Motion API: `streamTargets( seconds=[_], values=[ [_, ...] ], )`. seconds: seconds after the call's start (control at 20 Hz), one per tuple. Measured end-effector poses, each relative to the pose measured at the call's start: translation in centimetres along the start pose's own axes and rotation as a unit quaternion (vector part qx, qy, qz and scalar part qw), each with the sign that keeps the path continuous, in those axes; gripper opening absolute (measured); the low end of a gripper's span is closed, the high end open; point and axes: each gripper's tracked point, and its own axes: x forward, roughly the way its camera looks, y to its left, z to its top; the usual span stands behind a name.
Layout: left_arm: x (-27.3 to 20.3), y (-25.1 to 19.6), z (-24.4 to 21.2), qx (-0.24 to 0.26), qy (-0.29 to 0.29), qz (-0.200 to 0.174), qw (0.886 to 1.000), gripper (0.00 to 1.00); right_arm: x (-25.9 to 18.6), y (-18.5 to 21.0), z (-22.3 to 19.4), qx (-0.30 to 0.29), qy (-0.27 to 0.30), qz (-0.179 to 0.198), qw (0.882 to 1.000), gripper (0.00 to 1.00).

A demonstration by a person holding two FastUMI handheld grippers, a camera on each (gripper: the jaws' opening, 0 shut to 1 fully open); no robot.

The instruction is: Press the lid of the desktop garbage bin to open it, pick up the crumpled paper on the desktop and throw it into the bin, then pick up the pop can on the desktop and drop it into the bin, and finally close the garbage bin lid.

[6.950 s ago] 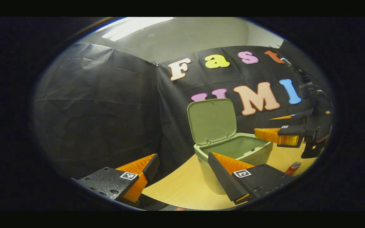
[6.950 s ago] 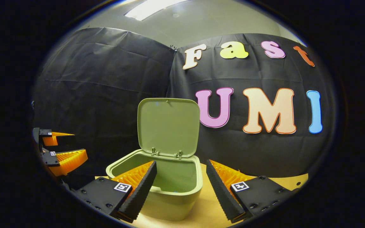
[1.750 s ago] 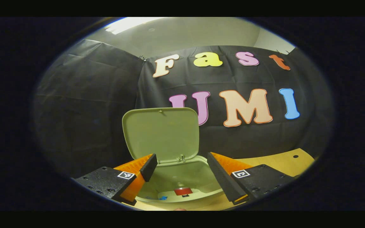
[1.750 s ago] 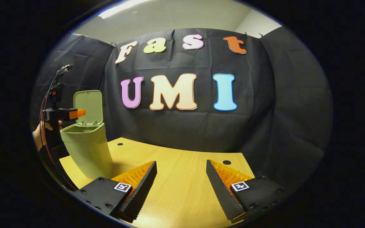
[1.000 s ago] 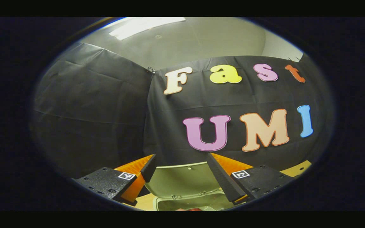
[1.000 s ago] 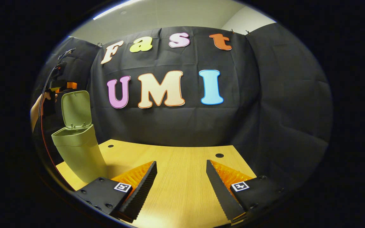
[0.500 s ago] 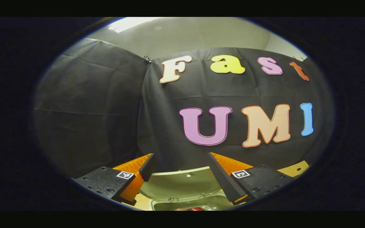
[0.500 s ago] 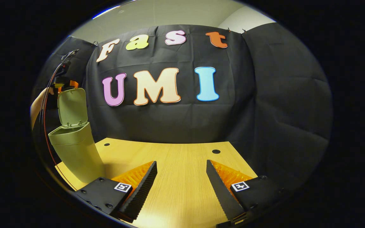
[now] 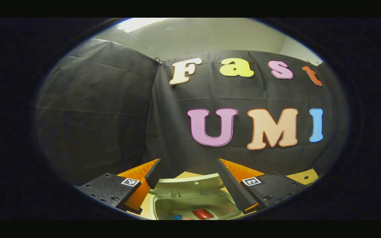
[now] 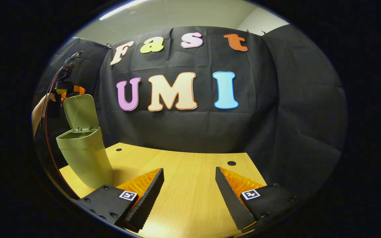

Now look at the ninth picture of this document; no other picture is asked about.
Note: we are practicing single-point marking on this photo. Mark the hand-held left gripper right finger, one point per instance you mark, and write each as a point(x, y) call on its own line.
point(233, 185)

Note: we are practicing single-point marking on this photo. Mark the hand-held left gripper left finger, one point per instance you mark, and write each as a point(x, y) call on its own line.
point(153, 173)

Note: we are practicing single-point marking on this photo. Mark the pale green desktop garbage bin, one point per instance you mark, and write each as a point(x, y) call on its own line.
point(190, 183)

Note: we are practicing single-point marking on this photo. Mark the red pop can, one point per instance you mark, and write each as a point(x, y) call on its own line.
point(202, 214)

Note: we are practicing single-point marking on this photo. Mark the blue paper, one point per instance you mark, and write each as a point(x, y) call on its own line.
point(176, 217)

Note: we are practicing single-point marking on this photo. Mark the wooden desktop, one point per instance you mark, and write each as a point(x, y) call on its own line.
point(312, 173)

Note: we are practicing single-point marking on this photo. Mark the black backdrop cloth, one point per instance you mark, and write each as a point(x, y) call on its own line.
point(111, 115)

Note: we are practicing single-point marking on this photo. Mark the ceiling light panel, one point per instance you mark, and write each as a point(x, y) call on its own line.
point(141, 23)

